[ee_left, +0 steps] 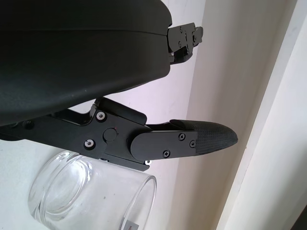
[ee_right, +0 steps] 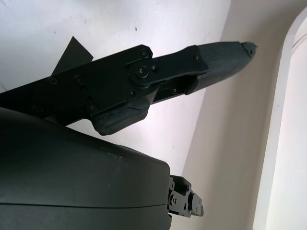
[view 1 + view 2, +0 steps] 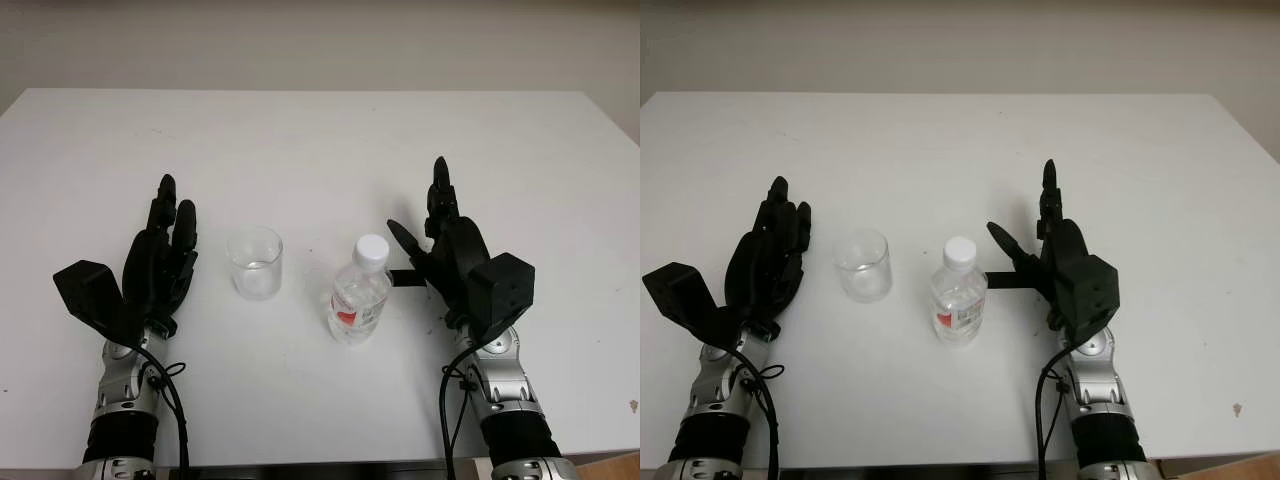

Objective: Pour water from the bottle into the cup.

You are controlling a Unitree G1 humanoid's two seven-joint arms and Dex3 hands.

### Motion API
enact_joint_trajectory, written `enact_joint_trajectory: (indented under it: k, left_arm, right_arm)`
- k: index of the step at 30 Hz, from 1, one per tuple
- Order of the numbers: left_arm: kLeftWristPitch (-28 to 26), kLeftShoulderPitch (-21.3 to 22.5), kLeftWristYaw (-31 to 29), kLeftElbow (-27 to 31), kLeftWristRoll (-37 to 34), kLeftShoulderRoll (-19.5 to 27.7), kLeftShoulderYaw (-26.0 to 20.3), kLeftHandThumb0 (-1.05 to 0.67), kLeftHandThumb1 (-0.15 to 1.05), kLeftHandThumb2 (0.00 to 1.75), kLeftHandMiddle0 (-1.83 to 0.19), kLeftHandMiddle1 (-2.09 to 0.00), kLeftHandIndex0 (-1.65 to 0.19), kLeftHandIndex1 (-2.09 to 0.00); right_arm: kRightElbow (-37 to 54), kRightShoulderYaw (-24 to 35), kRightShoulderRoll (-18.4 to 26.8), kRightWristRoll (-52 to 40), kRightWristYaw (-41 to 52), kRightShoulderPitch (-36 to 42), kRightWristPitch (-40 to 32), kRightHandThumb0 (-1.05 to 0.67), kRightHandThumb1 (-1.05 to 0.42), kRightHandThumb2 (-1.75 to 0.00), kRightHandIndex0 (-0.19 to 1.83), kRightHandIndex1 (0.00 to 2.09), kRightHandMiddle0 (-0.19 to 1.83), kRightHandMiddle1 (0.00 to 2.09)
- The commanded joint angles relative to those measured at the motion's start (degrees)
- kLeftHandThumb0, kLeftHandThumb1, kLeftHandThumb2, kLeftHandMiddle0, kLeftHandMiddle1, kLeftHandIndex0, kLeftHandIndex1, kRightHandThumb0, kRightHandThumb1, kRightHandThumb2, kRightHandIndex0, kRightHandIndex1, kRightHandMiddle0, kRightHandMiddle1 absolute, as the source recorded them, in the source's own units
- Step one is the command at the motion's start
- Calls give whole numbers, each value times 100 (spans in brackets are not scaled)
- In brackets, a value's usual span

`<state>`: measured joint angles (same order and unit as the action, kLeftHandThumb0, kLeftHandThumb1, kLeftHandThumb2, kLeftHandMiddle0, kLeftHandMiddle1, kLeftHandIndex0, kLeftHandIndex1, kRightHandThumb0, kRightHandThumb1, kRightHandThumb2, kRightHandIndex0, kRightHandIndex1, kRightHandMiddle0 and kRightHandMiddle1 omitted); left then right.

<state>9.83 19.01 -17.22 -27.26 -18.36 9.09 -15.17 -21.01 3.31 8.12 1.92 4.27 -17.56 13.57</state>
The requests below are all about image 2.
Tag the black tape patch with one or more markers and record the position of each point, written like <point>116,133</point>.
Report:
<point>73,54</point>

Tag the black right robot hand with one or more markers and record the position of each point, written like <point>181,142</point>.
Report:
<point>72,172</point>

